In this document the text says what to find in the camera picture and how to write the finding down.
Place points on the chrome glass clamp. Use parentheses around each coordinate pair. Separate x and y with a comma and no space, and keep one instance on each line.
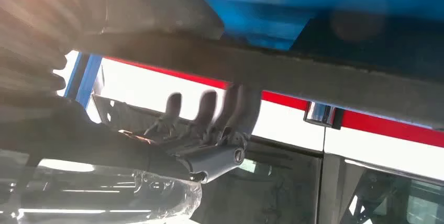
(319,113)

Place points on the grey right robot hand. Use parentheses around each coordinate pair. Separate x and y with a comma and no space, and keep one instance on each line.
(104,153)

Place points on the white panel with red stripe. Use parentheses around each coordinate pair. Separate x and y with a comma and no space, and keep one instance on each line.
(295,129)

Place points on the dark perforated bracket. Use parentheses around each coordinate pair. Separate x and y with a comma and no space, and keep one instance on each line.
(121,115)

